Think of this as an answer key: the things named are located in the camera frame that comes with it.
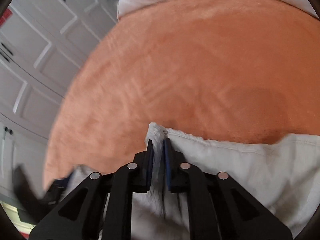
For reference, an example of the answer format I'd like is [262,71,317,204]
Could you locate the white panelled wardrobe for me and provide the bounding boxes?
[1,0,118,201]

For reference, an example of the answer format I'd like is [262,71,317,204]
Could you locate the orange bed blanket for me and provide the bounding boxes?
[43,0,319,187]

